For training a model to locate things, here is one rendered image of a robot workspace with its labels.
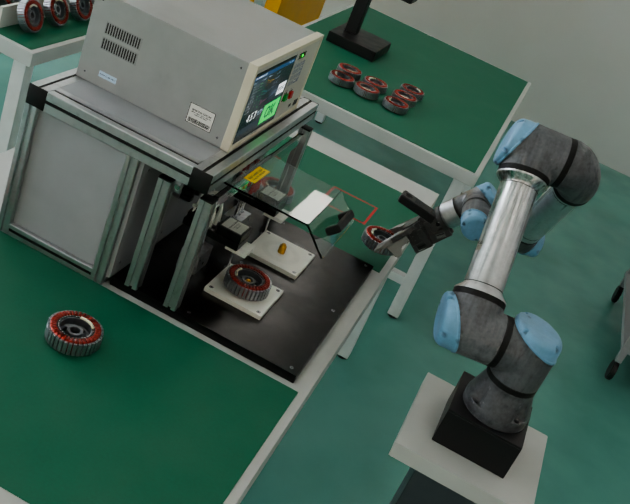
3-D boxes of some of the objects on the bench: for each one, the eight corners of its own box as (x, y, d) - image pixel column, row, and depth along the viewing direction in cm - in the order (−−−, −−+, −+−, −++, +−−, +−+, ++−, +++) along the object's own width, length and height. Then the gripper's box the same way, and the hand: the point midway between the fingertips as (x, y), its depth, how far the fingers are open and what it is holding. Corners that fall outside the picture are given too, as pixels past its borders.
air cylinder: (207, 263, 223) (213, 245, 220) (193, 275, 216) (200, 256, 214) (189, 254, 223) (195, 235, 221) (175, 265, 217) (181, 246, 214)
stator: (68, 364, 177) (72, 350, 175) (32, 331, 181) (36, 317, 180) (111, 348, 186) (115, 334, 184) (75, 316, 190) (80, 302, 189)
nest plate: (313, 258, 245) (315, 254, 244) (294, 280, 231) (296, 276, 231) (264, 233, 247) (266, 229, 246) (243, 253, 233) (244, 249, 233)
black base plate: (371, 272, 255) (374, 265, 254) (293, 383, 198) (296, 375, 197) (224, 197, 261) (227, 190, 260) (109, 284, 205) (111, 276, 204)
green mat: (298, 392, 196) (298, 392, 196) (167, 585, 143) (168, 584, 143) (-63, 197, 209) (-63, 196, 209) (-307, 306, 155) (-307, 305, 155)
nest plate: (282, 294, 223) (283, 290, 223) (259, 320, 210) (261, 316, 210) (229, 266, 225) (230, 262, 225) (203, 290, 212) (204, 286, 212)
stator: (272, 287, 222) (277, 275, 220) (260, 309, 212) (265, 296, 210) (231, 268, 222) (235, 256, 221) (216, 289, 213) (221, 276, 211)
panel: (229, 189, 261) (263, 95, 247) (109, 278, 203) (145, 162, 189) (225, 187, 261) (259, 94, 247) (105, 276, 203) (141, 159, 189)
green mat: (425, 205, 310) (425, 204, 310) (379, 273, 256) (379, 272, 256) (186, 85, 322) (186, 84, 322) (94, 126, 269) (95, 125, 269)
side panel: (107, 280, 206) (145, 156, 191) (100, 285, 203) (138, 160, 188) (3, 224, 209) (33, 99, 195) (-5, 228, 207) (25, 102, 192)
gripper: (448, 243, 243) (384, 274, 251) (458, 222, 259) (398, 251, 268) (433, 216, 242) (368, 247, 250) (444, 196, 258) (383, 226, 266)
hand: (379, 240), depth 258 cm, fingers closed on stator, 13 cm apart
